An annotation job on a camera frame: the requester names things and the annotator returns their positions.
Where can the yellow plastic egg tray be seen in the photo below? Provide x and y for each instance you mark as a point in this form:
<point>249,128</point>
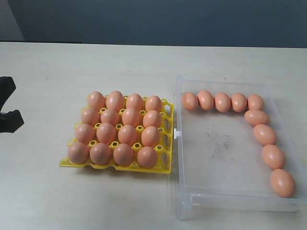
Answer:
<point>163,149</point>

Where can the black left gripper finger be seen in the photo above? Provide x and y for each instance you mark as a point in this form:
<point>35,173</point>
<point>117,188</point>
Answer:
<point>10,121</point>
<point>7,87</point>

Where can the clear plastic container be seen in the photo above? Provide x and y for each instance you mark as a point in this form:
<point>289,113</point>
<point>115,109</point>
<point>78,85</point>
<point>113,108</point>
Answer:
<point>217,161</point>

